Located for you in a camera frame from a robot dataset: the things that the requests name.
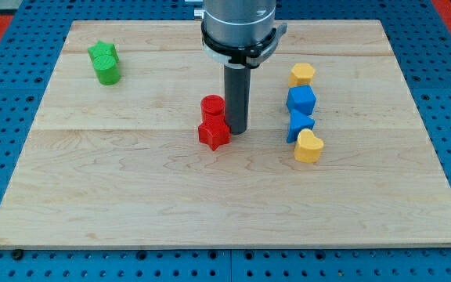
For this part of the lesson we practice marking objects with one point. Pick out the yellow hexagon block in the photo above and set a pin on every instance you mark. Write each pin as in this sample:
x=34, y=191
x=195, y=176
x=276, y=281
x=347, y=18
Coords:
x=301, y=74

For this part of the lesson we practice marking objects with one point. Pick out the blue cube block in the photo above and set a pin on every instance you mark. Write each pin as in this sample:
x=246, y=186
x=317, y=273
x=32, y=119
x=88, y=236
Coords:
x=301, y=98

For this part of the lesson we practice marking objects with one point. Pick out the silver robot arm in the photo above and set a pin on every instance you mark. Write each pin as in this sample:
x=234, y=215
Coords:
x=240, y=35

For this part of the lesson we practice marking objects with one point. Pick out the red star block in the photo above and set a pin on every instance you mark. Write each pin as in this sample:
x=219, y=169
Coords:
x=214, y=132

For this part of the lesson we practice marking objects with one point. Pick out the yellow heart block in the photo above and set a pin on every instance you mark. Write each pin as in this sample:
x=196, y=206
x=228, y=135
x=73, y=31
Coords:
x=308, y=147

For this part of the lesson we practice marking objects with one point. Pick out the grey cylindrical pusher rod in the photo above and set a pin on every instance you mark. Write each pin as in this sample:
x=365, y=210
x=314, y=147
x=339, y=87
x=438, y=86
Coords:
x=237, y=91

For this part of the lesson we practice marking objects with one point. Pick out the red cylinder block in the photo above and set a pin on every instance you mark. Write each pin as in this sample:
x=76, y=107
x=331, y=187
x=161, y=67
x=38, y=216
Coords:
x=211, y=106

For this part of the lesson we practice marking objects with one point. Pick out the green cylinder block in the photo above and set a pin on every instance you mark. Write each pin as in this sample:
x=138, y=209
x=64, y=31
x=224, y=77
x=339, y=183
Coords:
x=105, y=67

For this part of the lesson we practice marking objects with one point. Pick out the blue triangle block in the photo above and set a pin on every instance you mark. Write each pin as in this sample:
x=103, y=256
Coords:
x=297, y=122

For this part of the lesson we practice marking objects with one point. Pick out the green star block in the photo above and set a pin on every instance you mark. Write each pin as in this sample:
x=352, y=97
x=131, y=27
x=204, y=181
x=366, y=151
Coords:
x=102, y=48

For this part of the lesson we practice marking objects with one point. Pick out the wooden board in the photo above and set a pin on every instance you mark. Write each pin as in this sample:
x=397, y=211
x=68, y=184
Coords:
x=121, y=166

